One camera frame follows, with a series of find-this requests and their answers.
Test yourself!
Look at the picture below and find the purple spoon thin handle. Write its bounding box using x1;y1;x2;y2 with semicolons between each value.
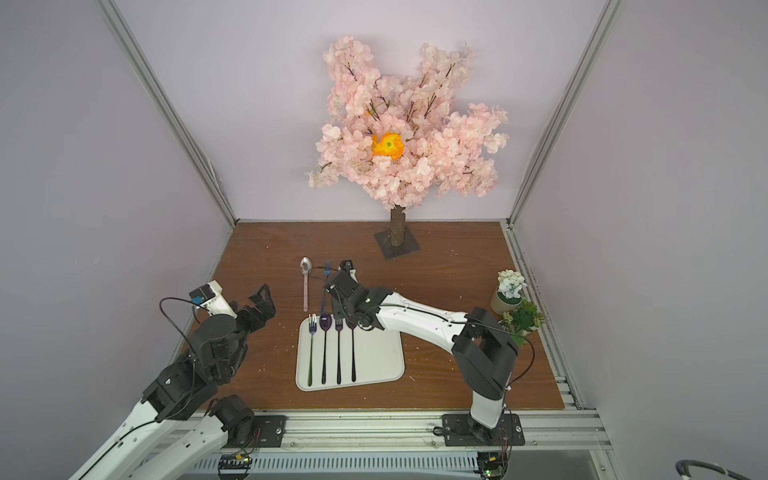
346;319;357;383

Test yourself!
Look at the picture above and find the dark purple spoon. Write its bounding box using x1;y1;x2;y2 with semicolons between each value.
320;313;333;385

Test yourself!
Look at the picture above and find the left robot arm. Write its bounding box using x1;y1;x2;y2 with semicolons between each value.
73;281;287;479

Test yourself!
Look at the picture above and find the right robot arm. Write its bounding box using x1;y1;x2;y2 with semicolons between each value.
324;270;519;446

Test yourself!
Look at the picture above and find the blue fork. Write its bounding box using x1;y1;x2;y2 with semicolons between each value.
320;260;332;317

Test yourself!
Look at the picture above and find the white square tray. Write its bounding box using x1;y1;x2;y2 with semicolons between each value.
295;315;405;392

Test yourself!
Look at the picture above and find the dark square tree base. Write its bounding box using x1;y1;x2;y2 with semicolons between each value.
374;227;422;261

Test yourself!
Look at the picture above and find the white flower pot plant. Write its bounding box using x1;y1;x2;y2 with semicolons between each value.
491;269;527;315

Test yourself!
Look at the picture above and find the pink cherry blossom tree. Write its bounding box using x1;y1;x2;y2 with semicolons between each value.
308;36;508;247

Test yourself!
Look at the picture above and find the green succulent pot plant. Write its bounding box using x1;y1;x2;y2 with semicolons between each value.
500;298;546;346

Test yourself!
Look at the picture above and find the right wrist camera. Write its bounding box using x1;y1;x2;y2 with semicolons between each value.
339;260;357;282

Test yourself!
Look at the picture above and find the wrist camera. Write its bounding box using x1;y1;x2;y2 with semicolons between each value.
189;280;236;317
339;260;357;282

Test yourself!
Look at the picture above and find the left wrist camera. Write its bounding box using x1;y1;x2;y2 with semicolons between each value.
189;280;236;317

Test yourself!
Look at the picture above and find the silver spoon pink handle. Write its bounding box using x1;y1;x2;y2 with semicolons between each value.
300;256;313;312

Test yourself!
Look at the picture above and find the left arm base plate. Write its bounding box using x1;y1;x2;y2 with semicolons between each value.
227;415;288;449

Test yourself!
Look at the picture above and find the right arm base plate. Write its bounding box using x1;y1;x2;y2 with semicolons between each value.
432;411;526;447

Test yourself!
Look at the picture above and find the aluminium front rail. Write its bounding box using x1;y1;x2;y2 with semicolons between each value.
266;410;612;454

